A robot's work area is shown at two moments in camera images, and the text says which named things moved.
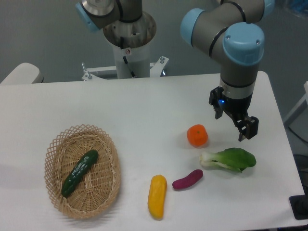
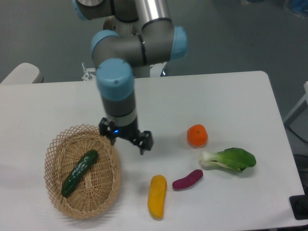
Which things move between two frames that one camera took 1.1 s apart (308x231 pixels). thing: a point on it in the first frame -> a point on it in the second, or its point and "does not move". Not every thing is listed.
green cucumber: x=79 y=171 does not move
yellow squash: x=156 y=196 does not move
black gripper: x=238 y=108 -> x=144 y=140
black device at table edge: x=299 y=206 does not move
